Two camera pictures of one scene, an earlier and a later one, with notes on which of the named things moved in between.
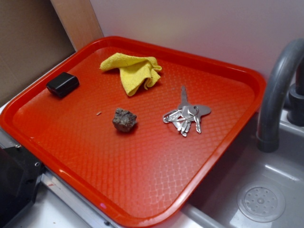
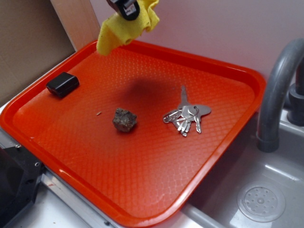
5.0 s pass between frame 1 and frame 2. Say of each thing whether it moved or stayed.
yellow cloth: moved
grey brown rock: stayed
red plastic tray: stayed
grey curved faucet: stayed
